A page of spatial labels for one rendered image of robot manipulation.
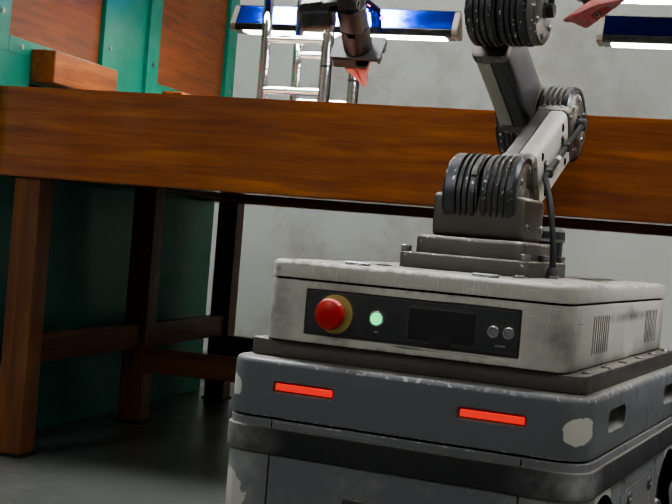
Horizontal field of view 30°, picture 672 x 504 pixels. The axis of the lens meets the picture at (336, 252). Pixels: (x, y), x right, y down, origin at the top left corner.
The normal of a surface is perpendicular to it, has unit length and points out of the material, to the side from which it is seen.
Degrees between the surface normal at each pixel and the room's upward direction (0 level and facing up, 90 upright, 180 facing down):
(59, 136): 90
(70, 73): 90
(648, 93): 90
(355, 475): 90
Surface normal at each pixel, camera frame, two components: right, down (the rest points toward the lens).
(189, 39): 0.96, 0.08
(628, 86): -0.41, -0.02
